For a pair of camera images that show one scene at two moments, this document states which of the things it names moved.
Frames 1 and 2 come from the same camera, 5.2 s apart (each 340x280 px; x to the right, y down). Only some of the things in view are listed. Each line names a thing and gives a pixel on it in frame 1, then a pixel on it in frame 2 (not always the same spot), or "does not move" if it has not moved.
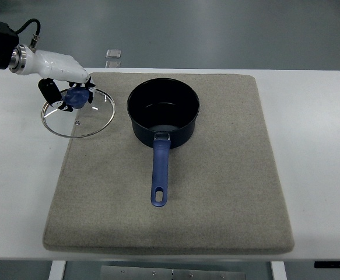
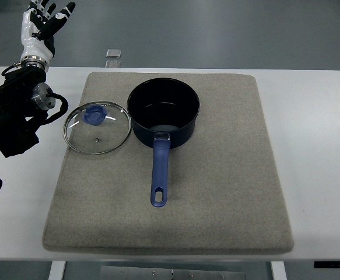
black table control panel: (335, 264) does not move
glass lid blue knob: (86, 119) to (97, 128)
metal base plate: (167, 273) does not move
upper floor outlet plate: (114, 53) does not move
